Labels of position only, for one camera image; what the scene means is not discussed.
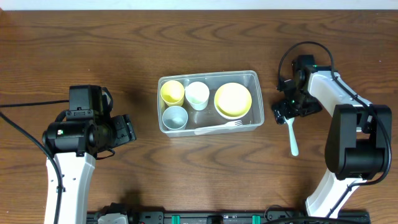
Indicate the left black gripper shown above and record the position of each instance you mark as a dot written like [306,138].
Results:
[123,130]

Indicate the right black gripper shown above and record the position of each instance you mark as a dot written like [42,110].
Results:
[290,109]

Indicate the mint green plastic spoon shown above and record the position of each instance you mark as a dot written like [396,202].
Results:
[293,142]

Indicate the grey-blue plastic cup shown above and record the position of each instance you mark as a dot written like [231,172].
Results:
[175,118]

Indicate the yellow plastic cup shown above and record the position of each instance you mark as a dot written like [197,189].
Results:
[172,92]

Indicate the pink plastic fork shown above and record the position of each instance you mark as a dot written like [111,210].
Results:
[208,129]

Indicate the yellow plastic bowl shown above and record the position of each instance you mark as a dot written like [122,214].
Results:
[233,98]

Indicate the white plastic cup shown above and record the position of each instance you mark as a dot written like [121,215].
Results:
[197,94]

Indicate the white plastic bowl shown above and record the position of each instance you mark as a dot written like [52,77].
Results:
[219,111]

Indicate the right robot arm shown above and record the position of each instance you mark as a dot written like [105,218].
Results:
[358,147]

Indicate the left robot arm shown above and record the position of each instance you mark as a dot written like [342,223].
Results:
[74,146]

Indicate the clear plastic storage container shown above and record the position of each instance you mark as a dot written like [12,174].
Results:
[209,116]

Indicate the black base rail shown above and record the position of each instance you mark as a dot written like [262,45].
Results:
[118,213]

